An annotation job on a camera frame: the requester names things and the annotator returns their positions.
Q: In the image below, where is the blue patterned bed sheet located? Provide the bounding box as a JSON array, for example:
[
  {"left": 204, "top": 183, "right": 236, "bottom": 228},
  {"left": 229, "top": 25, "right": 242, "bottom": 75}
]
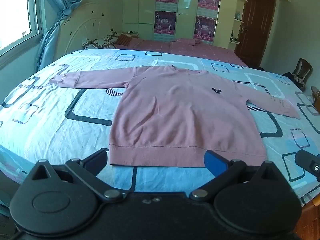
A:
[{"left": 0, "top": 48, "right": 320, "bottom": 218}]

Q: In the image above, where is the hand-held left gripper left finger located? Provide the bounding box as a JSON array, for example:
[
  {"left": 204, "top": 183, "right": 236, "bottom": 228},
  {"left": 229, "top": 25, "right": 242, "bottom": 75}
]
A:
[{"left": 31, "top": 148, "right": 123, "bottom": 203}]

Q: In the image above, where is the pink sweater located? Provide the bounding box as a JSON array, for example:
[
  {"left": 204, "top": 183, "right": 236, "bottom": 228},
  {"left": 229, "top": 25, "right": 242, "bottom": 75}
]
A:
[{"left": 49, "top": 64, "right": 302, "bottom": 168}]

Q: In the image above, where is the pink bedspread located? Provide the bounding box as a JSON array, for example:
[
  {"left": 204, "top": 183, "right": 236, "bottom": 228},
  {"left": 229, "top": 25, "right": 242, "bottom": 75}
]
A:
[{"left": 127, "top": 38, "right": 248, "bottom": 68}]

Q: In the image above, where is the white brown patterned pillow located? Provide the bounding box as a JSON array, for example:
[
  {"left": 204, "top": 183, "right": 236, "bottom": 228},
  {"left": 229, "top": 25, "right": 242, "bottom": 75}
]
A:
[
  {"left": 103, "top": 28, "right": 121, "bottom": 43},
  {"left": 82, "top": 37, "right": 117, "bottom": 50}
]

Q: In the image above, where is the white headboard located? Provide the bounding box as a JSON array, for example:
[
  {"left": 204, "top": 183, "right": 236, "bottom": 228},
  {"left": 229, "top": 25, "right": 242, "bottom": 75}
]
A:
[{"left": 60, "top": 2, "right": 123, "bottom": 55}]

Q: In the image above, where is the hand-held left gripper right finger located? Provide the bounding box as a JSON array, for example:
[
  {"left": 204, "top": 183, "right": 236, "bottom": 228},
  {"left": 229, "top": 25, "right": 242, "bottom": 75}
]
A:
[{"left": 189, "top": 150, "right": 285, "bottom": 203}]

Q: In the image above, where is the brown striped pillow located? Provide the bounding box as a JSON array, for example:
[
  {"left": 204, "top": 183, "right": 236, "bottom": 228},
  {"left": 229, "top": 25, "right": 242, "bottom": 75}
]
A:
[{"left": 116, "top": 33, "right": 139, "bottom": 46}]

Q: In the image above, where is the pale green wardrobe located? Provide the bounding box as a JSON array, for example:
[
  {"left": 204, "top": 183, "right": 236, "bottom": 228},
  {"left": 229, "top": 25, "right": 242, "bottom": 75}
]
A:
[{"left": 122, "top": 0, "right": 293, "bottom": 48}]

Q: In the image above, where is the wooden chair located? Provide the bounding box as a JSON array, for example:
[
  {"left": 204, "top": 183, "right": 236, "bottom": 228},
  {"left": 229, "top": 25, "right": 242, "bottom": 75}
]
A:
[{"left": 282, "top": 58, "right": 313, "bottom": 91}]

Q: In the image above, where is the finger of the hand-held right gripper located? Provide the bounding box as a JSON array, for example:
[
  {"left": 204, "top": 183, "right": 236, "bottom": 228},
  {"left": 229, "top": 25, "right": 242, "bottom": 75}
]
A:
[{"left": 294, "top": 149, "right": 320, "bottom": 181}]

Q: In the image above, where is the window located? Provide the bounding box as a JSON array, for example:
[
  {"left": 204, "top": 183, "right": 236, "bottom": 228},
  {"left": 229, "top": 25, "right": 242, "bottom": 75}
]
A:
[{"left": 0, "top": 0, "right": 43, "bottom": 63}]

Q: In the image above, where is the brown wooden door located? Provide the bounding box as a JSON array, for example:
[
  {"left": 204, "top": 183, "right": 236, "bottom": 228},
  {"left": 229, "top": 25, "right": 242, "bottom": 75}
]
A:
[{"left": 234, "top": 0, "right": 277, "bottom": 68}]

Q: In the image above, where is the blue curtain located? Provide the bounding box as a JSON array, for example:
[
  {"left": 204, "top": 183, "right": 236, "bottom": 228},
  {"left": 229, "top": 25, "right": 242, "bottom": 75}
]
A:
[{"left": 36, "top": 0, "right": 83, "bottom": 71}]

